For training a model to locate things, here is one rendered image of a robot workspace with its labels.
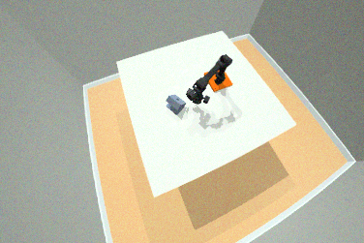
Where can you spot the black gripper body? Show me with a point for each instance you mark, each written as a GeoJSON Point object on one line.
{"type": "Point", "coordinates": [206, 99]}

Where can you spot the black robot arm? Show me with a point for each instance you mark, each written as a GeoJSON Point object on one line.
{"type": "Point", "coordinates": [200, 85]}

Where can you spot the light blue sloped panel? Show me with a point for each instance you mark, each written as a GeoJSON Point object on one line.
{"type": "Point", "coordinates": [175, 104]}

